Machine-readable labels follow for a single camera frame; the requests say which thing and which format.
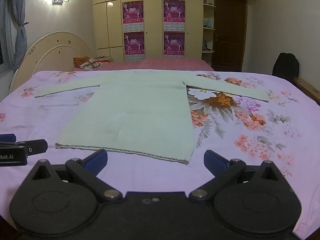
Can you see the grey-blue curtain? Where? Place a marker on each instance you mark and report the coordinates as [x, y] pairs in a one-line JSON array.
[[20, 30]]

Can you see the stack of books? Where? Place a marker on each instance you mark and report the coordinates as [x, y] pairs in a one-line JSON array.
[[105, 59]]

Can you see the pink checked bed sheet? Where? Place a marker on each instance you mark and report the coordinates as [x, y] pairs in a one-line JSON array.
[[160, 63]]

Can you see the dark brown wooden door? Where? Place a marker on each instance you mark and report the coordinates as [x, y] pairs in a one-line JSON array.
[[230, 32]]

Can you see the cream white towel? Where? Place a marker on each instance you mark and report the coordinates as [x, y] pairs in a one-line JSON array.
[[140, 115]]

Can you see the black backpack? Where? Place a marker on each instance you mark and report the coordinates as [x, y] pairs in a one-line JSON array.
[[285, 67]]

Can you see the brown wooden furniture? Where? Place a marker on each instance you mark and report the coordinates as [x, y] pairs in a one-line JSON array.
[[308, 87]]

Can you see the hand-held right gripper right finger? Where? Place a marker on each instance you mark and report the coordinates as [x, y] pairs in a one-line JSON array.
[[214, 161]]

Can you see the orange patterned folded cloth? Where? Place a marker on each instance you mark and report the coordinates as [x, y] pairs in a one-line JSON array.
[[86, 63]]

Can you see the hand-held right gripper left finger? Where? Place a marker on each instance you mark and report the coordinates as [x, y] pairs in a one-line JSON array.
[[98, 159]]

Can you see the cream corner shelf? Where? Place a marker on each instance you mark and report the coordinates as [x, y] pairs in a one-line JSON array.
[[207, 32]]

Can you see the magenta wall poster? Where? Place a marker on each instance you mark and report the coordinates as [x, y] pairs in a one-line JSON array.
[[174, 43], [174, 11], [134, 43], [133, 11]]

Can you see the cream wooden headboard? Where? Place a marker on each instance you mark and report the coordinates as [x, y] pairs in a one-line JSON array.
[[50, 52]]

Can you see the cream wardrobe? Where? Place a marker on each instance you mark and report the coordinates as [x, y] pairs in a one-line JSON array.
[[152, 17]]

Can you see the blue bottle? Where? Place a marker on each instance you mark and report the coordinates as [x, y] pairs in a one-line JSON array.
[[208, 23]]

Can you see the purple floral bed sheet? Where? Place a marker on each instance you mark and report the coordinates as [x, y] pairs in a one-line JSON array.
[[250, 142]]

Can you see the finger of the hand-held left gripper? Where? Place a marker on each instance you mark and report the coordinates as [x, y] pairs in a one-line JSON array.
[[35, 147], [7, 138]]

